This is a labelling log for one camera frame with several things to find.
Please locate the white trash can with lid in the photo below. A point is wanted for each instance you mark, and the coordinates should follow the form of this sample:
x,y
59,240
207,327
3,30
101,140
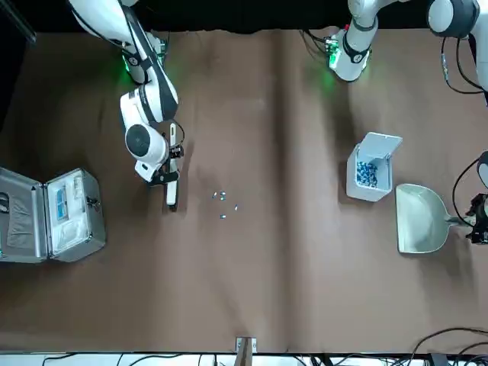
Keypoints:
x,y
371,192

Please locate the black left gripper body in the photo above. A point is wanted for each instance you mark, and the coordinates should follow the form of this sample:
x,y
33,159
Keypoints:
x,y
481,221

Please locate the blue white medicine box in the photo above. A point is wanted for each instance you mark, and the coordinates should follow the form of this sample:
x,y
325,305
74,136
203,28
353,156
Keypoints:
x,y
61,204

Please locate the clear plastic packet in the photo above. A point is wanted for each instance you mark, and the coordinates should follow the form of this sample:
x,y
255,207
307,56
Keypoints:
x,y
70,233

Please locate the white brush with black bristles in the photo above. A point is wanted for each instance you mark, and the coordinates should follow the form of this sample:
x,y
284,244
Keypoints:
x,y
171,194

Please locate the pale green plastic dustpan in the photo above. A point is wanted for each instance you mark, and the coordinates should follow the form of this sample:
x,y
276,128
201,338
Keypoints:
x,y
419,221

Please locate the white medicine bottle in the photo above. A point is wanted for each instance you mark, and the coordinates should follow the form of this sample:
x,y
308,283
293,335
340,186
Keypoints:
x,y
77,187

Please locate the blue white capsule heap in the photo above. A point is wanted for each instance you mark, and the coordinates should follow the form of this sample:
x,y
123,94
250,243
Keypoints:
x,y
366,175

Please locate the open aluminium case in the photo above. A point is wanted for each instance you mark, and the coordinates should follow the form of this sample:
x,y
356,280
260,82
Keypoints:
x,y
26,228

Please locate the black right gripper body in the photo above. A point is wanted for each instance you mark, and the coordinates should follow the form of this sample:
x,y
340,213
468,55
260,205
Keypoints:
x,y
164,177

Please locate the aluminium frame post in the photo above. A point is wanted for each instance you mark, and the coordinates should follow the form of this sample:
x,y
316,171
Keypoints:
x,y
246,347

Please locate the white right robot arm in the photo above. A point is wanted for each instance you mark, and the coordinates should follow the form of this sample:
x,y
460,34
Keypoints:
x,y
148,114

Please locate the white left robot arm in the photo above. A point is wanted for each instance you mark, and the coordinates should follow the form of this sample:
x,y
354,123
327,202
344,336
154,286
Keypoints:
x,y
354,53

